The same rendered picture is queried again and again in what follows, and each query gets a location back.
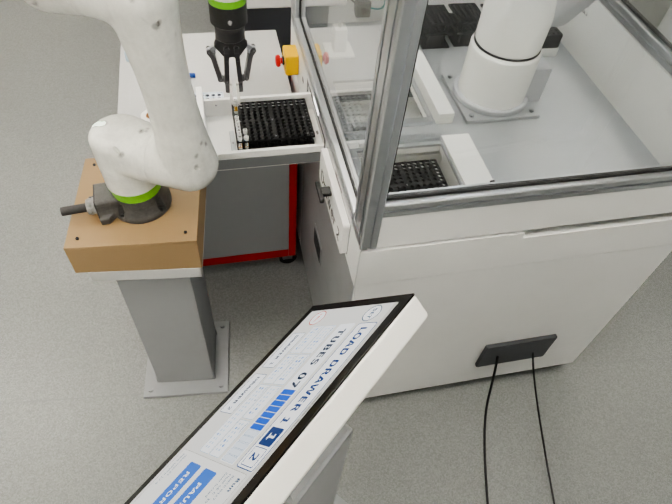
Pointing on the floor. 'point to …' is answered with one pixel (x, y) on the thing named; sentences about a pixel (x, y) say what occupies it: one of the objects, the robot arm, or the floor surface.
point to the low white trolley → (258, 247)
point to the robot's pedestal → (175, 330)
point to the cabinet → (478, 303)
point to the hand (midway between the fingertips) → (234, 91)
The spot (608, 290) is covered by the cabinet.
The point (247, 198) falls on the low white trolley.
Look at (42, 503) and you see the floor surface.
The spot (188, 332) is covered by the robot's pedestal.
